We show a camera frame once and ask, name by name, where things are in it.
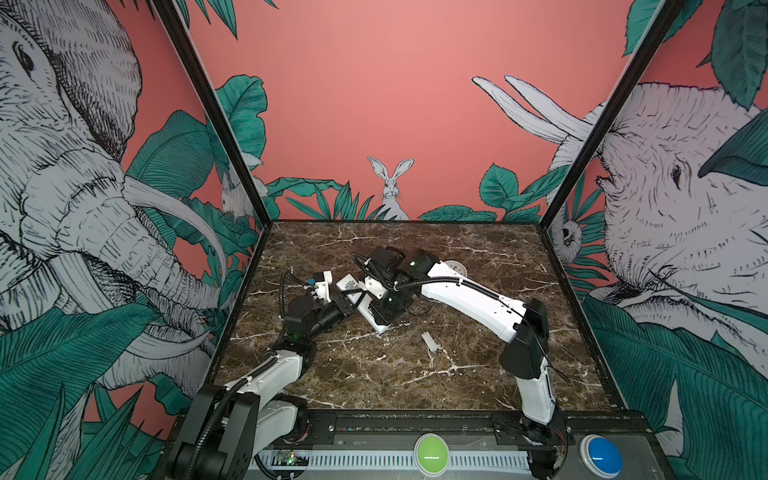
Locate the white remote control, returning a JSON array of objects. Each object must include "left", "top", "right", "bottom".
[{"left": 336, "top": 274, "right": 390, "bottom": 334}]

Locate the white battery cover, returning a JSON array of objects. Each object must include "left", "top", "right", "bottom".
[{"left": 421, "top": 332, "right": 440, "bottom": 352}]

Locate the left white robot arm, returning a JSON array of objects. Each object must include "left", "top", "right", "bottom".
[{"left": 166, "top": 271, "right": 368, "bottom": 479}]

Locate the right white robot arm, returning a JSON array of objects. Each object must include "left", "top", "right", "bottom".
[{"left": 353, "top": 247, "right": 556, "bottom": 426}]

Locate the white alarm clock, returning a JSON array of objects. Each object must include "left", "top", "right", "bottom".
[{"left": 444, "top": 260, "right": 467, "bottom": 278}]

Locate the green push button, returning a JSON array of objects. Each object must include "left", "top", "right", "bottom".
[{"left": 413, "top": 433, "right": 450, "bottom": 478}]

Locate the blue push button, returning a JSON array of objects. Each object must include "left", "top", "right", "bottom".
[{"left": 579, "top": 434, "right": 623, "bottom": 479}]

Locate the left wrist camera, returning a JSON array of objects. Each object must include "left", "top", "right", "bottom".
[{"left": 307, "top": 270, "right": 333, "bottom": 305}]

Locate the white vented cable duct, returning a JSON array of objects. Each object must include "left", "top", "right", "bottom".
[{"left": 258, "top": 450, "right": 530, "bottom": 474}]

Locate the black front rail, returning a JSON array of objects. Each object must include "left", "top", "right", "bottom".
[{"left": 173, "top": 409, "right": 631, "bottom": 448}]

